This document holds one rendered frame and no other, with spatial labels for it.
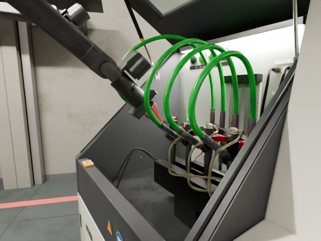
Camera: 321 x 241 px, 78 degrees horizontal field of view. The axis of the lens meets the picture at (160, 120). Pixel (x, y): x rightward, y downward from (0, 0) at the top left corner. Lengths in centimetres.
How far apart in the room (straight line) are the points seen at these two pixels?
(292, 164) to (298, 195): 6
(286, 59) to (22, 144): 281
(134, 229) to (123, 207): 8
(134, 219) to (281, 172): 32
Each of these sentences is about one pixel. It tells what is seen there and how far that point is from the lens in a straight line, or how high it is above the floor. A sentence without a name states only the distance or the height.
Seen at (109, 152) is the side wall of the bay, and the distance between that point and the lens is 94.
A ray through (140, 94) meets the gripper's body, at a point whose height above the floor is 122.
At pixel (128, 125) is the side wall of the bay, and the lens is 95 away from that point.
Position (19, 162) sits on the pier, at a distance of 307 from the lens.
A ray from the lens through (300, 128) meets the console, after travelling 46.
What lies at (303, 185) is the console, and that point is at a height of 107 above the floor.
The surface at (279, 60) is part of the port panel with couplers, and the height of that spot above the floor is 133.
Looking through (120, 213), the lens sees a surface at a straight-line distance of 53.
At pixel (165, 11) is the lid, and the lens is 100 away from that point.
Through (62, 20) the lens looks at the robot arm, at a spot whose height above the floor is 139.
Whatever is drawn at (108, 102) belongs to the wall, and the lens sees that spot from 287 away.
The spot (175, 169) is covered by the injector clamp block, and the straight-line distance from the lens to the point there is 67.
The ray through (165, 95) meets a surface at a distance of 46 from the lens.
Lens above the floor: 124
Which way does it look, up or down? 9 degrees down
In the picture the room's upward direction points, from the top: straight up
